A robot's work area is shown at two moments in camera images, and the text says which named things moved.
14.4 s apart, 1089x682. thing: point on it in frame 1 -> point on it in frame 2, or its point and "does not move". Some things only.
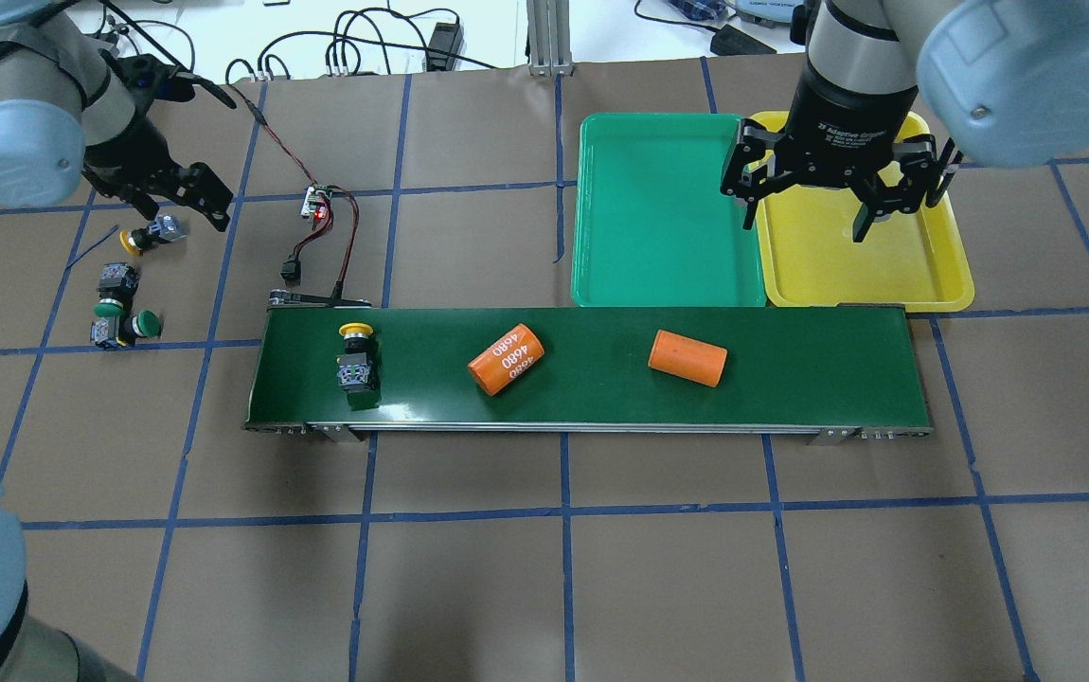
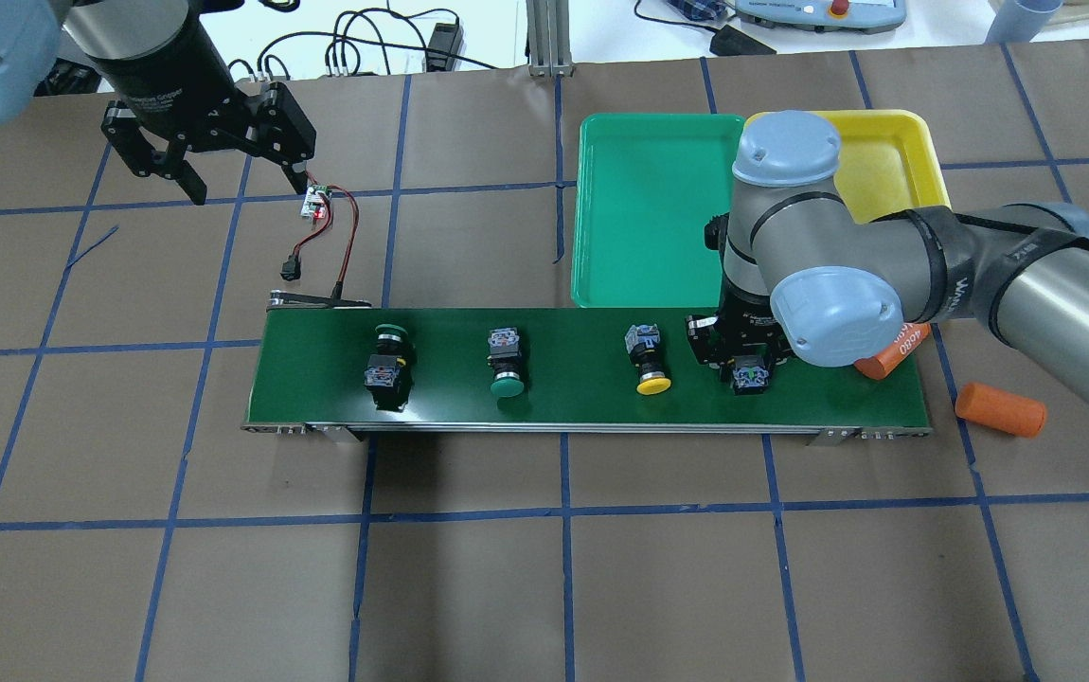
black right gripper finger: x=749 y=168 -> x=705 y=333
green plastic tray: x=652 y=226 does not move
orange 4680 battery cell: x=506 y=359 -> x=908 y=341
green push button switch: x=112 y=327 -> x=505 y=358
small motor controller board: x=313 y=204 does not move
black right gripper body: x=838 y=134 -> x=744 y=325
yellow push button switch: x=166 y=227 -> x=642 y=342
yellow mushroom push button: x=354 y=367 -> x=750 y=374
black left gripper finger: x=200 y=188 -> x=146 y=157
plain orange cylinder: x=687 y=358 -> x=992 y=407
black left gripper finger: x=142 y=200 -> x=286 y=133
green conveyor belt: x=793 y=370 does not move
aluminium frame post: x=549 y=38 does not move
